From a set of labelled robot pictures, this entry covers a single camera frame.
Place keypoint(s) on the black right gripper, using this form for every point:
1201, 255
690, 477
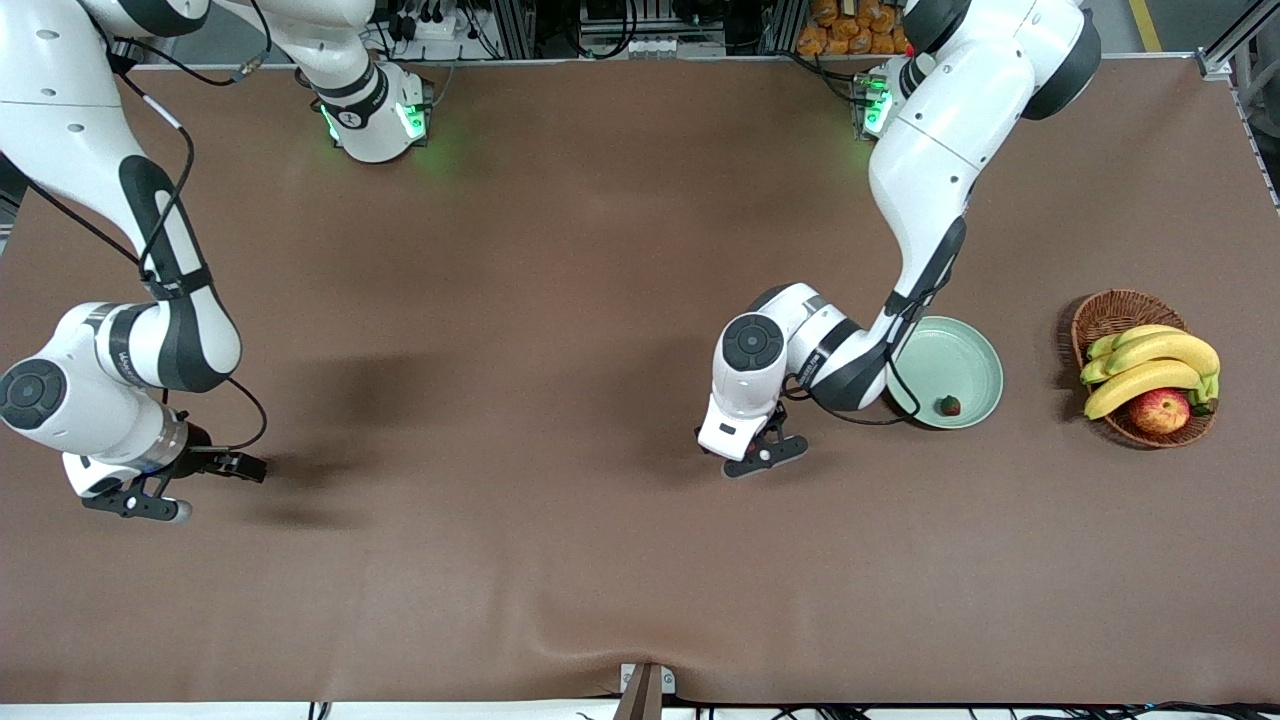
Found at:
203, 458

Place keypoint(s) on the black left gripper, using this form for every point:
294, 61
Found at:
775, 418

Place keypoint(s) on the red plastic strawberry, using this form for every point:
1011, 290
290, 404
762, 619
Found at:
949, 405

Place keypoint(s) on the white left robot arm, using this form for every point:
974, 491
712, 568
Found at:
940, 130

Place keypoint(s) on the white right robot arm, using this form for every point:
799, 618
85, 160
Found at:
60, 100

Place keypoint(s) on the light green round plate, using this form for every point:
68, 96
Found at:
960, 360

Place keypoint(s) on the brown table mat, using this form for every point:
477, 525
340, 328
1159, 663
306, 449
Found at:
640, 560

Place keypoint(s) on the yellow banana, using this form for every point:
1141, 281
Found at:
1180, 350
1102, 346
1140, 380

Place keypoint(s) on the brown wicker basket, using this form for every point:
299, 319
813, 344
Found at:
1115, 312

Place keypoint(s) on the red yellow apple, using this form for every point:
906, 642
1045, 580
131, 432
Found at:
1158, 411

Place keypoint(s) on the white terminal block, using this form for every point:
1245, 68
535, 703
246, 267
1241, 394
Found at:
660, 46

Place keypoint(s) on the bag of orange buns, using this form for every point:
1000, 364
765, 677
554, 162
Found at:
850, 30

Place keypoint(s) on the white power strip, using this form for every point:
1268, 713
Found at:
435, 25

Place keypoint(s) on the metal bracket with bar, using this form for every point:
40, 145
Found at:
642, 695

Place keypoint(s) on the aluminium frame post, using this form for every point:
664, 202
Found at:
780, 25
515, 25

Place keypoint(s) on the aluminium frame strut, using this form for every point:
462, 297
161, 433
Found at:
1213, 64

